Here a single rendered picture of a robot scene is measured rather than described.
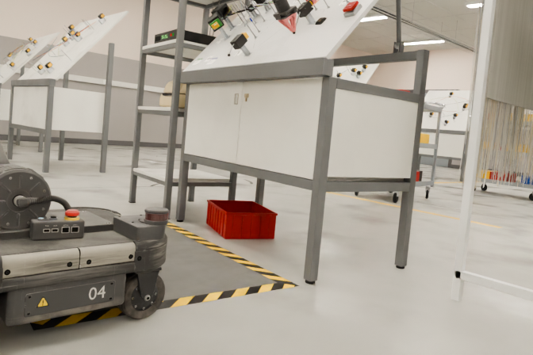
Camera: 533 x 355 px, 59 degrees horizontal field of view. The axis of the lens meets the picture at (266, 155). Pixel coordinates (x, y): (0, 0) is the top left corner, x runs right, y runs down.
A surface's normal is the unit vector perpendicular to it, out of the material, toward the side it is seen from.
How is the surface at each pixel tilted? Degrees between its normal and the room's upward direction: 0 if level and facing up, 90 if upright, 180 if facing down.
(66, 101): 90
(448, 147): 90
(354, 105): 90
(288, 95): 90
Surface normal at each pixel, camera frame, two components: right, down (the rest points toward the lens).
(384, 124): 0.59, 0.10
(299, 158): -0.80, -0.04
